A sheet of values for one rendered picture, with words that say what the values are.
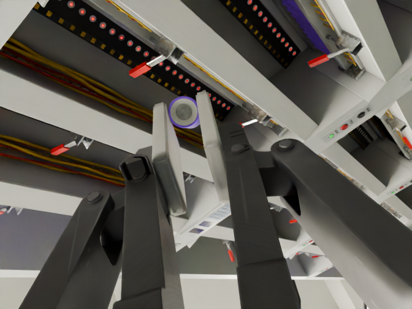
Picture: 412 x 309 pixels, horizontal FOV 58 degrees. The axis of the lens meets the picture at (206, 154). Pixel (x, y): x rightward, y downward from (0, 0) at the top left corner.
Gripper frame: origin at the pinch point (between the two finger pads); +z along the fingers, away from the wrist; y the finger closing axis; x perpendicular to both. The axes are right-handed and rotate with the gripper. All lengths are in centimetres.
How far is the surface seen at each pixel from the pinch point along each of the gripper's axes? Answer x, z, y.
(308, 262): -160, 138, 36
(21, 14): 7.2, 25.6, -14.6
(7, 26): 6.5, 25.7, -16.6
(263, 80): -12.9, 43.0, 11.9
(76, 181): -28, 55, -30
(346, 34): -10, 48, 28
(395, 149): -71, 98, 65
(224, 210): -50, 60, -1
